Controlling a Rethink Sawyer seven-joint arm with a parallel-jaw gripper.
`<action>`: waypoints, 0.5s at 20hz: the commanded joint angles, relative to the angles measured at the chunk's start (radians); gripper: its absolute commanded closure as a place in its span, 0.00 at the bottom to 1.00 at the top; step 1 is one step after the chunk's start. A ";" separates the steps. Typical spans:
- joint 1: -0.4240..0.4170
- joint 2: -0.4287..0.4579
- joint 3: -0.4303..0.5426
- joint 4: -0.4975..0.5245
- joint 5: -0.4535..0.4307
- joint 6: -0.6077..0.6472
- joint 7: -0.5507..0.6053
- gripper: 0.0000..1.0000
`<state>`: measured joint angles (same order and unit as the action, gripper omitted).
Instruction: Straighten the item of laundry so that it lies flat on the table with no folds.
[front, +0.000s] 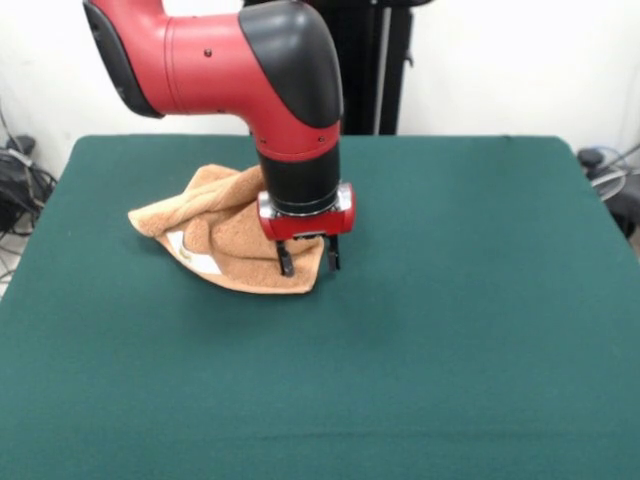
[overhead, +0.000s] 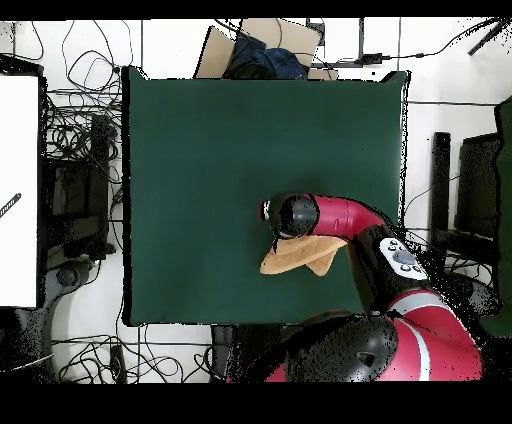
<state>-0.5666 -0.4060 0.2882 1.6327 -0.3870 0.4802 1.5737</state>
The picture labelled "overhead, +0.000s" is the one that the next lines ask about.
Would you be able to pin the orange terry towel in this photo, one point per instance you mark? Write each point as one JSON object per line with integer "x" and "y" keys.
{"x": 300, "y": 254}

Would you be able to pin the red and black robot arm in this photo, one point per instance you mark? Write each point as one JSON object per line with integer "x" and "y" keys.
{"x": 344, "y": 218}

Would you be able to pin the dark green table cloth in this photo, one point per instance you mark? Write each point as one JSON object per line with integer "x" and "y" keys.
{"x": 200, "y": 140}

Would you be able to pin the dark blue garment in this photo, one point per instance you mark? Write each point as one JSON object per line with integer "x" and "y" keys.
{"x": 272, "y": 62}

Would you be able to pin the brown cardboard box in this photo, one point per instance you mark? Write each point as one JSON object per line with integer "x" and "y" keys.
{"x": 216, "y": 56}

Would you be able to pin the black power adapter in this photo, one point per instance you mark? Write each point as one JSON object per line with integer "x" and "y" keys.
{"x": 370, "y": 58}

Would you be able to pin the black power strip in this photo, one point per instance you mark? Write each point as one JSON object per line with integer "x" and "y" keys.
{"x": 118, "y": 364}

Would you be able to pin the black striped stick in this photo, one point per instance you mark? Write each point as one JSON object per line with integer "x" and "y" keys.
{"x": 10, "y": 204}

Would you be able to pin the black rod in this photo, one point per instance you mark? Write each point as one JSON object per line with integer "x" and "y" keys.
{"x": 486, "y": 38}

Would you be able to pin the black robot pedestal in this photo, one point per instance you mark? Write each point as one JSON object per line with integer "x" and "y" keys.
{"x": 224, "y": 352}

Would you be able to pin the black frame stand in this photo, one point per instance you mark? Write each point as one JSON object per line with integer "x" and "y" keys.
{"x": 98, "y": 180}

